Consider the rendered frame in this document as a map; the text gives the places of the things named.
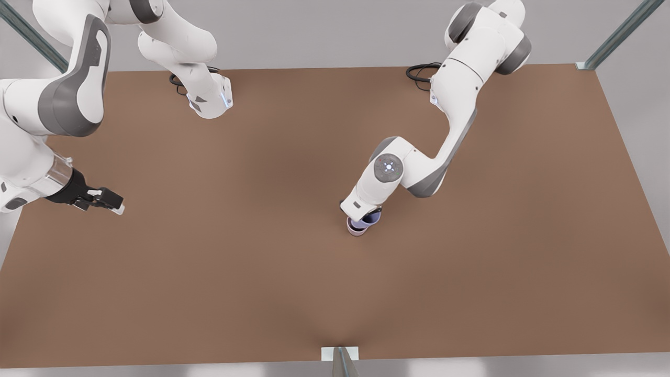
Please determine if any purple cup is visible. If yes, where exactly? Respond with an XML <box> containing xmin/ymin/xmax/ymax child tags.
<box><xmin>349</xmin><ymin>210</ymin><xmax>382</xmax><ymax>231</ymax></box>

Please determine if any black cable loop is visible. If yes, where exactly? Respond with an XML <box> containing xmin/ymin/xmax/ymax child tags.
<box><xmin>169</xmin><ymin>66</ymin><xmax>221</xmax><ymax>96</ymax></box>
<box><xmin>406</xmin><ymin>62</ymin><xmax>443</xmax><ymax>92</ymax></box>

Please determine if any silver frame post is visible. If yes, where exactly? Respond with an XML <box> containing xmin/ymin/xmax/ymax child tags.
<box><xmin>320</xmin><ymin>346</ymin><xmax>361</xmax><ymax>377</ymax></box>
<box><xmin>575</xmin><ymin>0</ymin><xmax>666</xmax><ymax>71</ymax></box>
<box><xmin>0</xmin><ymin>0</ymin><xmax>70</xmax><ymax>74</ymax></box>

